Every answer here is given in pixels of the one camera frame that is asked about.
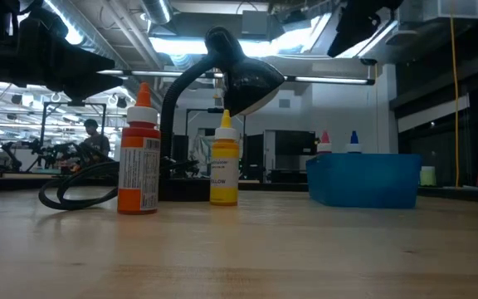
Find yellow extension cable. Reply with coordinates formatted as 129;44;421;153
448;16;461;189

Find background robot arms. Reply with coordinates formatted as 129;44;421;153
0;139;85;172

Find black cabinet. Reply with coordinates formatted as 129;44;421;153
263;130;319;184

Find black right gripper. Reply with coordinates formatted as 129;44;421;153
328;0;404;58

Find black gooseneck desk lamp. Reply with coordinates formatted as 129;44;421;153
159;26;285;203

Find standing person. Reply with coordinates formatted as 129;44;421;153
81;119;112;161

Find black lamp power cord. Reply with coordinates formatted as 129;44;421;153
38;157;201;211

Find pale green cup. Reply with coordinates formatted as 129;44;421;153
419;165;437;187

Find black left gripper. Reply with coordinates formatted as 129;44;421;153
0;19;124;101

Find large red food coloring bottle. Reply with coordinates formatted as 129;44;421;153
315;130;334;154

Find large yellow food coloring bottle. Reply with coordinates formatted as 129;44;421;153
208;109;241;207

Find silver ceiling duct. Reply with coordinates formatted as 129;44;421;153
139;0;173;25

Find large blue food coloring bottle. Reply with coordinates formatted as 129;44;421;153
345;130;363;154

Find teal plastic bin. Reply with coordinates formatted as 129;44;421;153
305;152;422;210

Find pale hanging cloth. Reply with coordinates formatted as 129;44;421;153
191;133;216;175

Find large orange food coloring bottle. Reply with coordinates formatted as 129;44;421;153
117;81;162;216

